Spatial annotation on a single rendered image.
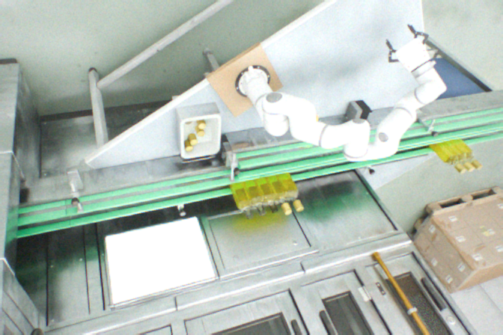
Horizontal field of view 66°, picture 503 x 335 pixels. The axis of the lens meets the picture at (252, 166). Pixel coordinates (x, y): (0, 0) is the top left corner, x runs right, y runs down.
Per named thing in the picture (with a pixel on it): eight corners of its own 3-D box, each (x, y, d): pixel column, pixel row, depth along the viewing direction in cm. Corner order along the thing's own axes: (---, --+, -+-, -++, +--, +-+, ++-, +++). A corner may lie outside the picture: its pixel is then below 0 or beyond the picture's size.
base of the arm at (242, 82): (231, 72, 157) (243, 94, 147) (259, 57, 156) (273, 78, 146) (244, 99, 169) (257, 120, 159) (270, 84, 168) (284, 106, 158)
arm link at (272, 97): (317, 152, 139) (317, 120, 127) (260, 133, 149) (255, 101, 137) (328, 134, 144) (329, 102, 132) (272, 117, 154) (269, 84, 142)
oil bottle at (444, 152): (423, 140, 221) (456, 176, 204) (427, 133, 217) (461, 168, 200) (431, 139, 223) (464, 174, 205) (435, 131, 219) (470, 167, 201)
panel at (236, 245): (102, 238, 170) (111, 311, 149) (101, 235, 168) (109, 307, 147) (289, 197, 198) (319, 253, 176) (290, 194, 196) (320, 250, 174)
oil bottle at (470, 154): (439, 137, 225) (473, 172, 207) (443, 130, 221) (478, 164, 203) (447, 136, 227) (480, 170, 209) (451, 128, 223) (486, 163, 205)
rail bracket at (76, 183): (72, 180, 167) (75, 222, 153) (63, 152, 155) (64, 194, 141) (84, 179, 168) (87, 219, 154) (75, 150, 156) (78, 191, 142)
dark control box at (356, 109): (344, 113, 201) (352, 123, 196) (349, 101, 196) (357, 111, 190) (358, 111, 204) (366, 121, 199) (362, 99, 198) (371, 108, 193)
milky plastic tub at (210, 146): (177, 146, 178) (182, 159, 172) (175, 107, 162) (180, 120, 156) (214, 140, 183) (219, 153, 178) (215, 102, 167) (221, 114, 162)
